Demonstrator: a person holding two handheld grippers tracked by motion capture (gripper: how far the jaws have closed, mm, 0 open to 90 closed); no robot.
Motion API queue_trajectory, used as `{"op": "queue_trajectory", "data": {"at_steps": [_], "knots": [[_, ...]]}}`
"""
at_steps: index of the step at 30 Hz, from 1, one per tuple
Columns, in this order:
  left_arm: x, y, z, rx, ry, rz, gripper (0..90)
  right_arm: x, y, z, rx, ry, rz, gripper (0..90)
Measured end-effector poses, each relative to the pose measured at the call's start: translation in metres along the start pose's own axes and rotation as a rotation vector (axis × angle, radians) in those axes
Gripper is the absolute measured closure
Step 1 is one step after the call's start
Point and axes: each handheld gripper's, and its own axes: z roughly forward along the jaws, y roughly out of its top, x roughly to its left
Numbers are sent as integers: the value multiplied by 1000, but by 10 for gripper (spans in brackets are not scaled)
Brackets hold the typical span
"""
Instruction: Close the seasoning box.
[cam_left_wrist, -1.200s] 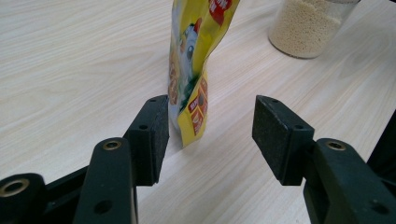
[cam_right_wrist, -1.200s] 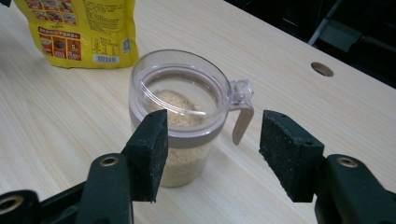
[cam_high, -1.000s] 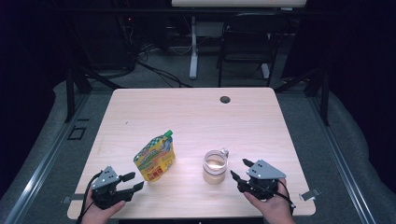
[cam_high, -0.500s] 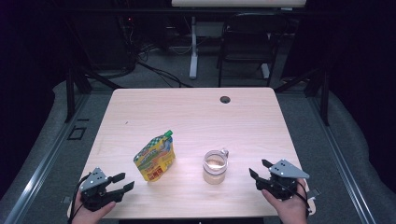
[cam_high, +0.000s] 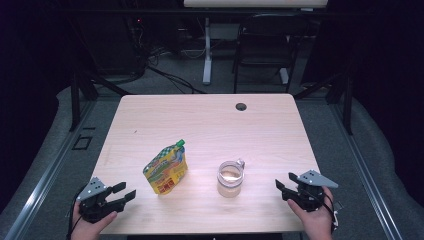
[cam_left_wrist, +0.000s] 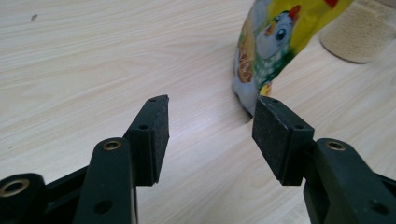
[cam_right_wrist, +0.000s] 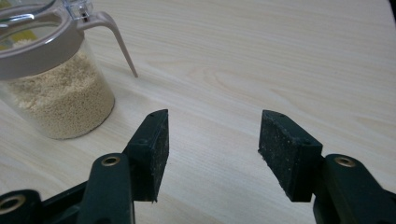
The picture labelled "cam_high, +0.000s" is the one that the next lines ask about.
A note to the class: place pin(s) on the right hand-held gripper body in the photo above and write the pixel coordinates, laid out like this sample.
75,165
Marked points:
310,200

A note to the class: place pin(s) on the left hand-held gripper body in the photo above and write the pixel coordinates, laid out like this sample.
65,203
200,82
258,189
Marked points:
95,208

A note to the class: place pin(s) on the yellow spout pouch green cap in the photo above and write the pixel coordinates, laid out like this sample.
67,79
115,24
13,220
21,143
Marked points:
165,170

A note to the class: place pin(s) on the clear glass jar with lid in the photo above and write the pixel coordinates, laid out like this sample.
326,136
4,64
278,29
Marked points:
230,186

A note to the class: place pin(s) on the person's right hand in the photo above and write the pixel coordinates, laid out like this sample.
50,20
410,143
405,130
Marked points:
316,223

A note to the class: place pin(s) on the person's left hand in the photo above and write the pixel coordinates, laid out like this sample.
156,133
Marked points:
86,231

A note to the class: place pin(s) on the grey tape strip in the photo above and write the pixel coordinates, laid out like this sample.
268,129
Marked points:
338,206

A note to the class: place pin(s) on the black metal stand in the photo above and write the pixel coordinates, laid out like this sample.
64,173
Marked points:
347,110
75,106

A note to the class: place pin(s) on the black table grommet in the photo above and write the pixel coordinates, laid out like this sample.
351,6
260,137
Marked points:
241,107

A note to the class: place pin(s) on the short white desk foot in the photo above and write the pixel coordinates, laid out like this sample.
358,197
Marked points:
284,76

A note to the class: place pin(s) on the black folding chair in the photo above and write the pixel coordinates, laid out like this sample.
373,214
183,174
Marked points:
263,46

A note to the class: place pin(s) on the dark cabinet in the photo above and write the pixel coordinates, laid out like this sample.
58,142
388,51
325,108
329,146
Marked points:
113,50

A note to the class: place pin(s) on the tall white desk leg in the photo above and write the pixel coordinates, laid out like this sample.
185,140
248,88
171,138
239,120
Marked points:
207,66

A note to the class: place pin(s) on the white background desk top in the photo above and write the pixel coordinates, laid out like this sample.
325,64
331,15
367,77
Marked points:
253,3

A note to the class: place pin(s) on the aluminium floor rail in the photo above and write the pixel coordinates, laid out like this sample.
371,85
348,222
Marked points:
40,193
373,196

